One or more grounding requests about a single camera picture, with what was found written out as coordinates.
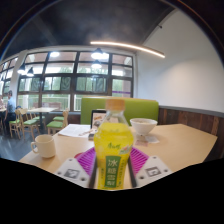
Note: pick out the paper napkin with card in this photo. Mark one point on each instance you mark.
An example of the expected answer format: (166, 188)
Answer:
(149, 139)

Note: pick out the person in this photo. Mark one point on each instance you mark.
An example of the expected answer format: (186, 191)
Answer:
(10, 105)

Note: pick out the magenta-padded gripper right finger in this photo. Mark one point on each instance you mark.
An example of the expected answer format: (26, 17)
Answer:
(141, 161)

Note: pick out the white paper sheets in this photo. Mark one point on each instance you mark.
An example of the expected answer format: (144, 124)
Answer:
(74, 130)

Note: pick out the yellow drink bottle orange cap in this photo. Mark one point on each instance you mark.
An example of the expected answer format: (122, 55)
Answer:
(113, 146)

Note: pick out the light wooden dining table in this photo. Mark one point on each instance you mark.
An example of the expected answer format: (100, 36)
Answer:
(41, 109)

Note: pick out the white bowl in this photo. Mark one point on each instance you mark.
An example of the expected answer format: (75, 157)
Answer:
(143, 126)

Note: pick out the wooden chairs with green seats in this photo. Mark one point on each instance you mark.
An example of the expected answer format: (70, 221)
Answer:
(55, 124)

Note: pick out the small white flat device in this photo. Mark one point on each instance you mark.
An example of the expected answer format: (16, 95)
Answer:
(91, 136)

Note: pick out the green upholstered bench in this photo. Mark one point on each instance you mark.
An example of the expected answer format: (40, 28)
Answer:
(143, 108)

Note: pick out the white mug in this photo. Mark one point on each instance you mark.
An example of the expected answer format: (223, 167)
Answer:
(45, 146)

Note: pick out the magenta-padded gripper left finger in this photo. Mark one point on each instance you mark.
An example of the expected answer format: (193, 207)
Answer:
(85, 161)

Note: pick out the black pendant lamps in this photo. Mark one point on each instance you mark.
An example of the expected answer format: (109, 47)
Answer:
(97, 54)

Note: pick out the long linear ceiling light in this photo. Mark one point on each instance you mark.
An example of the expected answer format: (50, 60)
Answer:
(133, 45)

